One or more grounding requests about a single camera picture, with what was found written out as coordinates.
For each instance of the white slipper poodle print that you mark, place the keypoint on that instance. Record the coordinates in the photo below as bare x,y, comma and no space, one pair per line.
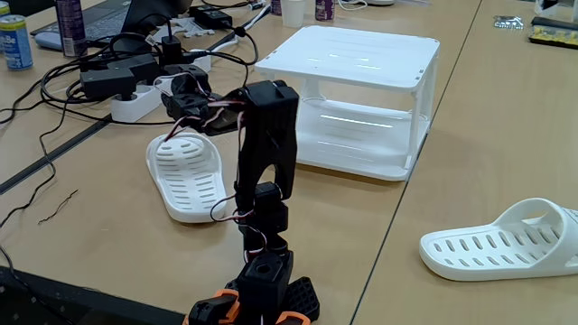
189,203

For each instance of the white two-tier shoe rack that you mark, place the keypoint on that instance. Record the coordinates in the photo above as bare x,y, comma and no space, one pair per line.
352,54

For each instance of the white power strip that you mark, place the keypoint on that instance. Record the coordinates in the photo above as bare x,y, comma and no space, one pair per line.
131,108

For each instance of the black adapter green light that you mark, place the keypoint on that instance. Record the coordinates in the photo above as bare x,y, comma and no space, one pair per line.
140,65

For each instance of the black plug-in adapter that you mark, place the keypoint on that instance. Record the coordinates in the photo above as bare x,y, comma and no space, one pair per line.
106,81

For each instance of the black power adapter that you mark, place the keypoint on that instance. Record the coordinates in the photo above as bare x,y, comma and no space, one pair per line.
210,18

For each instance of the dark laptop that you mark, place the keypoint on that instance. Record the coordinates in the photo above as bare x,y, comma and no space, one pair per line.
104,22

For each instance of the purple drink can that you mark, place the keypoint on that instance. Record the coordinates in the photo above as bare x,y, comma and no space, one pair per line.
276,6
325,9

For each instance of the tall purple can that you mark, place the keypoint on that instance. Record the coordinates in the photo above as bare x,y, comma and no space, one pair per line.
71,27

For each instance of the white paper cup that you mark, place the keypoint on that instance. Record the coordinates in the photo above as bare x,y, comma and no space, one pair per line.
293,13

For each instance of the pale blue computer mouse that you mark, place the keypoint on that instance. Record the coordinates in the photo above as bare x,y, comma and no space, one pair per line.
47,41

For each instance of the thin dark twig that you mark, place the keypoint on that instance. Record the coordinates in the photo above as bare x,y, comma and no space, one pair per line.
58,207

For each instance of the blue drink can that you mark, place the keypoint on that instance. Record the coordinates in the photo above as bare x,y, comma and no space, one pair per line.
15,45

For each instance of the white slipper cloud print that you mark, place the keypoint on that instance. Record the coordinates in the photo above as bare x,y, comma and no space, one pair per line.
451,271

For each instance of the silver foil wrapper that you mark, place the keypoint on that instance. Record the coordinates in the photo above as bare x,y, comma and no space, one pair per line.
508,22

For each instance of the yellow black package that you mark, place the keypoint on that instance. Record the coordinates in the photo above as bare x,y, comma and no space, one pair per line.
553,36

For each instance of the clear plastic box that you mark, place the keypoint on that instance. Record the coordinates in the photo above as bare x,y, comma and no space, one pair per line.
557,9

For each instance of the black wall plug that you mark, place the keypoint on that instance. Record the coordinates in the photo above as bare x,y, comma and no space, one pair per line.
171,49

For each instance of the white printed bracket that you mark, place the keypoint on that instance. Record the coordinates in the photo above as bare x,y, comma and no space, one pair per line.
198,29
155,35

